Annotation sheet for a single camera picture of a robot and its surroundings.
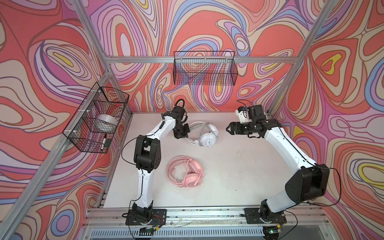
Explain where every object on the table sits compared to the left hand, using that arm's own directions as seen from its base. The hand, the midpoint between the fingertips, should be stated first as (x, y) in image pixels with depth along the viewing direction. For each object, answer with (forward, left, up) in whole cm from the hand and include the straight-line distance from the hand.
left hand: (190, 134), depth 96 cm
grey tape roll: (-7, +41, +23) cm, 48 cm away
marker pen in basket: (-17, +42, +16) cm, 48 cm away
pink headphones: (-23, +3, -6) cm, 24 cm away
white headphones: (-8, -10, +11) cm, 17 cm away
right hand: (-6, -25, +10) cm, 28 cm away
